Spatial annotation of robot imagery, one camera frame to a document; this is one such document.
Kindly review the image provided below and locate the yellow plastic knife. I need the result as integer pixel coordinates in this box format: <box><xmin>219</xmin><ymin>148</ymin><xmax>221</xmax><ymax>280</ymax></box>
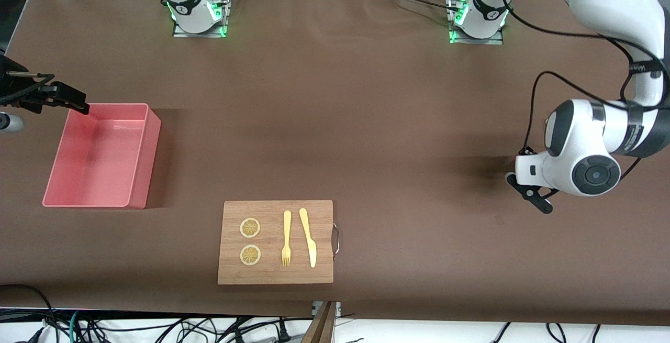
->
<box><xmin>299</xmin><ymin>207</ymin><xmax>317</xmax><ymax>269</ymax></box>

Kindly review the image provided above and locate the bamboo cutting board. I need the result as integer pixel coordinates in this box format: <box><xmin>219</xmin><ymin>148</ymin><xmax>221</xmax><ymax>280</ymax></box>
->
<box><xmin>217</xmin><ymin>200</ymin><xmax>334</xmax><ymax>285</ymax></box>

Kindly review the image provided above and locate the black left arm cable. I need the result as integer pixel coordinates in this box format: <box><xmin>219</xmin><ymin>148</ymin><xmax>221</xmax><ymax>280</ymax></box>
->
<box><xmin>497</xmin><ymin>0</ymin><xmax>670</xmax><ymax>197</ymax></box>

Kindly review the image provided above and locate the brown wooden beam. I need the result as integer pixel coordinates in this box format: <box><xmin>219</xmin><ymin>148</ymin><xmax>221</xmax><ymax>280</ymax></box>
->
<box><xmin>301</xmin><ymin>301</ymin><xmax>338</xmax><ymax>343</ymax></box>

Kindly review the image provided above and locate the metal base mounting plate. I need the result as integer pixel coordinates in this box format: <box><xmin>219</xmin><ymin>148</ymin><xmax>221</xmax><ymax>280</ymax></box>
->
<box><xmin>173</xmin><ymin>16</ymin><xmax>228</xmax><ymax>38</ymax></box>
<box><xmin>449</xmin><ymin>25</ymin><xmax>504</xmax><ymax>45</ymax></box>

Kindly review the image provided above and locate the pink plastic bin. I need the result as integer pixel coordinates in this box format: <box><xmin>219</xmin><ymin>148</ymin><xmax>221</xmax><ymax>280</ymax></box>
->
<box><xmin>42</xmin><ymin>103</ymin><xmax>162</xmax><ymax>209</ymax></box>

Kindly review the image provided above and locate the yellow plastic fork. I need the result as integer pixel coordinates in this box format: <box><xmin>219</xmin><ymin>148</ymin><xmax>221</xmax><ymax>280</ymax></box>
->
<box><xmin>282</xmin><ymin>210</ymin><xmax>292</xmax><ymax>267</ymax></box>

